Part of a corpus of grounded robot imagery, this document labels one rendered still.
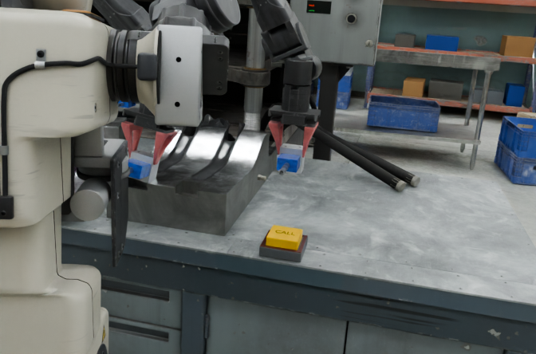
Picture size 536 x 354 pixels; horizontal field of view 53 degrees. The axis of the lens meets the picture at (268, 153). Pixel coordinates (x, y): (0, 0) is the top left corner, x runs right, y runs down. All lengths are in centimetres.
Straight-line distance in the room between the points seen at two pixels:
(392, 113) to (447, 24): 307
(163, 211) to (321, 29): 95
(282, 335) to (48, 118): 74
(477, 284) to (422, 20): 671
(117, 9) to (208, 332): 68
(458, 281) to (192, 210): 52
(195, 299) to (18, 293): 52
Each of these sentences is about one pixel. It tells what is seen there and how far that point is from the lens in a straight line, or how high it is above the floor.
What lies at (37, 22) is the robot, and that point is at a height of 123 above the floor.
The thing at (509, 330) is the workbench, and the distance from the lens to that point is 111.
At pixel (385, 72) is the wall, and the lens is 768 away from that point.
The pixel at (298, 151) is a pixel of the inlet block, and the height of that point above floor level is 96.
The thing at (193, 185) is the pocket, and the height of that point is 88.
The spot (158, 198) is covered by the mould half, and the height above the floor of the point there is 86.
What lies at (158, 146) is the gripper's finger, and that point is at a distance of 108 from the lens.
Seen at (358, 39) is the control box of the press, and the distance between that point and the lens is 182.
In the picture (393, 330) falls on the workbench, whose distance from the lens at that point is 112.
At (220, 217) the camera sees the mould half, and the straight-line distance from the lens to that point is 108.
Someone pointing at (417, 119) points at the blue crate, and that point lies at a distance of 478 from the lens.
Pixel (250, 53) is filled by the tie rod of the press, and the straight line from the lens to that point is 175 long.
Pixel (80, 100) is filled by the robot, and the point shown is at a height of 115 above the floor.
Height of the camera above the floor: 126
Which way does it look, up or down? 16 degrees down
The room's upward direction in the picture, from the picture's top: 4 degrees clockwise
